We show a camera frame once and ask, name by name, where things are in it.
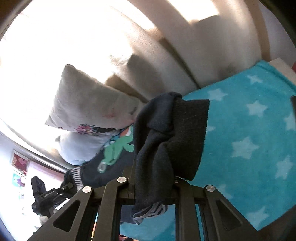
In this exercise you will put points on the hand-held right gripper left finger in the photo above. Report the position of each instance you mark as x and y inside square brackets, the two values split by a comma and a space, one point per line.
[128, 188]

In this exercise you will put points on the turquoise star printed blanket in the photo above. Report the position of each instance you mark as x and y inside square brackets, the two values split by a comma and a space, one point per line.
[242, 129]

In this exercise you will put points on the white pillow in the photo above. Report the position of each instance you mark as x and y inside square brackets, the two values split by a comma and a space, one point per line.
[78, 148]

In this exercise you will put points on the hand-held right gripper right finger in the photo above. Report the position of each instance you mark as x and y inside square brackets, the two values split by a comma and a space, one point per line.
[185, 199]

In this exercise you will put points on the cream curtain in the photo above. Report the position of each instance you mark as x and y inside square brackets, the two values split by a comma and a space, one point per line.
[185, 46]

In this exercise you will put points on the red floral wall picture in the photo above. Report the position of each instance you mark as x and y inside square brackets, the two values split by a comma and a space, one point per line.
[20, 162]

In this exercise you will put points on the turquoise wall picture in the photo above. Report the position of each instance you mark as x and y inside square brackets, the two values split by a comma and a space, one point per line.
[17, 182]

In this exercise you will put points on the dark navy sock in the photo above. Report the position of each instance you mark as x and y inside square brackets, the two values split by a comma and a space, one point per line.
[161, 139]

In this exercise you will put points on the white box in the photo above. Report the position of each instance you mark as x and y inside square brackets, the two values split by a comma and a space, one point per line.
[281, 66]

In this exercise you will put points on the beige floral cushion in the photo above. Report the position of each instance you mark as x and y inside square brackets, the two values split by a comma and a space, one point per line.
[92, 104]

